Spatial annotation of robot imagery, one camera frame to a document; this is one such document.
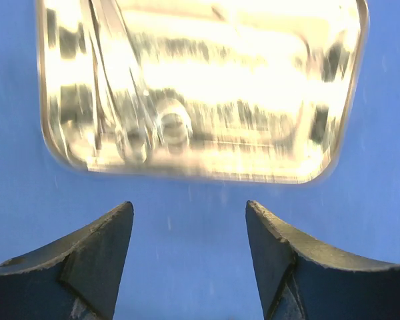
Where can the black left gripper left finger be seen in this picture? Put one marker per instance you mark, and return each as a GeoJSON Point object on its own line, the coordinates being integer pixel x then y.
{"type": "Point", "coordinates": [75, 277]}

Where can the steel instrument tray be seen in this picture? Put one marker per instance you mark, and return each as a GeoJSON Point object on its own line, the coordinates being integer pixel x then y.
{"type": "Point", "coordinates": [268, 86]}

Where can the steel surgical scissors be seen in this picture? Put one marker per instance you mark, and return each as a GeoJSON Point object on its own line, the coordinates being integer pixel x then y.
{"type": "Point", "coordinates": [160, 121]}

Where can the blue surgical drape cloth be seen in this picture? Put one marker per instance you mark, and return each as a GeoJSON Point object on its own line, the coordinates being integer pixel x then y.
{"type": "Point", "coordinates": [189, 255]}

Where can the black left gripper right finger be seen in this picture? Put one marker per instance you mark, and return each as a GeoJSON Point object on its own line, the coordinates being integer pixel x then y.
{"type": "Point", "coordinates": [301, 277]}

